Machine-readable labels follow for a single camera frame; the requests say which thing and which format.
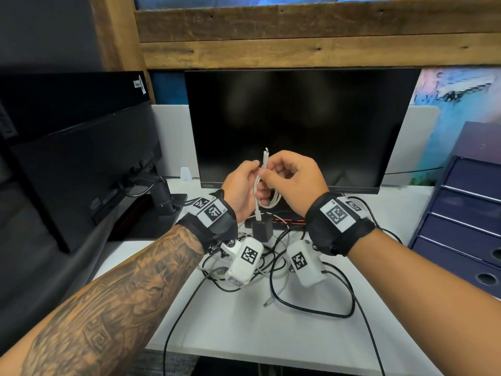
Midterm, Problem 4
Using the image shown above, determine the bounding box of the black panel with white sticker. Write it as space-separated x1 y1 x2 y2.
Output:
0 70 151 144

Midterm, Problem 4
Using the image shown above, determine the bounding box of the white cable with black charger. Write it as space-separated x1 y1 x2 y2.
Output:
253 147 282 224

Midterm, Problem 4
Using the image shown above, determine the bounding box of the black left wrist strap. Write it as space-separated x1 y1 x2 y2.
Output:
175 190 238 253

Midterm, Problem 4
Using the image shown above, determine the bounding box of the black right wrist strap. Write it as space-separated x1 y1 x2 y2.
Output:
304 191 376 257

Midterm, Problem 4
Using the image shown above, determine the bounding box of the black charger plug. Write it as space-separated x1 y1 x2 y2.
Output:
252 219 273 242

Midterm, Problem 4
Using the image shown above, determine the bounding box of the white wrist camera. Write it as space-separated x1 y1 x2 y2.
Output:
225 237 264 288
287 240 328 288

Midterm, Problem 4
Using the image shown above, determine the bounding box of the person's left forearm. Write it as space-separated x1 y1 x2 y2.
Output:
0 225 204 376

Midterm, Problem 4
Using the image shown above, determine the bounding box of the black computer monitor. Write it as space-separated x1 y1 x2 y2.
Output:
184 68 422 194

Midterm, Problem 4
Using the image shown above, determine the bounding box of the person's right hand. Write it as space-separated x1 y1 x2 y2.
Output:
258 149 329 218

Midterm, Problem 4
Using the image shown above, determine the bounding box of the navy blue drawer unit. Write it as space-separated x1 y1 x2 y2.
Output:
407 121 501 300

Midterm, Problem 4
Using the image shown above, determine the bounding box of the white partition panel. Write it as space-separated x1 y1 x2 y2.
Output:
381 105 441 186
150 104 200 179

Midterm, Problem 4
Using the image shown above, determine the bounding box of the person's right forearm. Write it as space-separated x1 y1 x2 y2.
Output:
348 229 501 376

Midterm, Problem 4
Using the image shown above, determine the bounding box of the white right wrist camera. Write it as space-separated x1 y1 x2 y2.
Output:
287 240 328 288

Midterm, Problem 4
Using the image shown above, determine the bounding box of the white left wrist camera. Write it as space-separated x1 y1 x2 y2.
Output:
225 237 264 288

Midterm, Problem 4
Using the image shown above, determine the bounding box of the small black cable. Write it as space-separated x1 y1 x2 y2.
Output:
269 250 356 319

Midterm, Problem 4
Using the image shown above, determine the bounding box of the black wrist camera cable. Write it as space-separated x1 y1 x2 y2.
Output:
162 266 232 376
325 269 386 376

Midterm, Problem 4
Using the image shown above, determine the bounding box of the black wrist strap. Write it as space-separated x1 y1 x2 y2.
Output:
175 190 238 253
304 191 376 257

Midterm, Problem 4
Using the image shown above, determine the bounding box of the black monitor power cable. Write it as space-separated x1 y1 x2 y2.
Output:
119 174 165 198

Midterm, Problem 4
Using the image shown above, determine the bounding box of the person's left hand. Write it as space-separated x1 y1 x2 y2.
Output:
221 159 271 224

